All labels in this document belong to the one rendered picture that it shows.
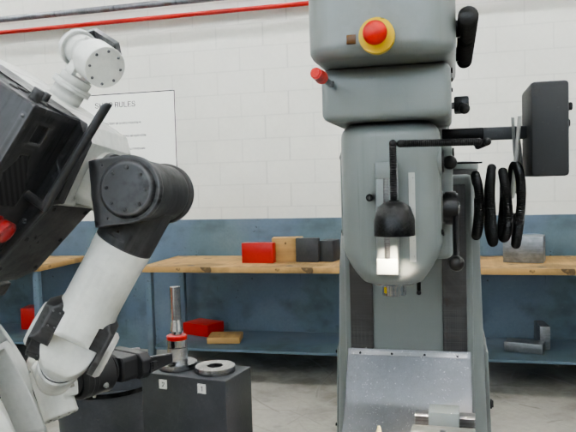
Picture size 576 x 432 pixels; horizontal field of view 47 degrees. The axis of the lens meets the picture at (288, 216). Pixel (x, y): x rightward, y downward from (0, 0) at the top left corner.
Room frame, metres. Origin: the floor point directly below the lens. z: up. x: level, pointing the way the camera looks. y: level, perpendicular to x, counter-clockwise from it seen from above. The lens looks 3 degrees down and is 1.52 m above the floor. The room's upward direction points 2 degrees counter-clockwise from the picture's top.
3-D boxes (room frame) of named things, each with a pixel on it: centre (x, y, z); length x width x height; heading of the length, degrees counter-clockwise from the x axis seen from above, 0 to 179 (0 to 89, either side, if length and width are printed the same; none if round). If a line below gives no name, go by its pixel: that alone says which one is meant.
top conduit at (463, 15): (1.35, -0.37, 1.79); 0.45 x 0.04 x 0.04; 166
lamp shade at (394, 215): (1.16, -0.19, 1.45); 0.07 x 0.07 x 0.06
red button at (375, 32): (1.10, -0.15, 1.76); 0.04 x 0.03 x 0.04; 76
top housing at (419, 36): (1.36, -0.22, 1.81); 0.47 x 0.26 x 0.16; 166
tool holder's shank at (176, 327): (1.51, 0.26, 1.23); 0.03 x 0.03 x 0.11
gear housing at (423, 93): (1.39, -0.23, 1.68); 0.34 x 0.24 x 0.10; 166
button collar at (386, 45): (1.13, -0.16, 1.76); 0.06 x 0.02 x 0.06; 76
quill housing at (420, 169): (1.35, -0.22, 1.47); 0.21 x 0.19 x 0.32; 76
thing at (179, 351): (1.51, 0.26, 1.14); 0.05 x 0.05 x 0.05
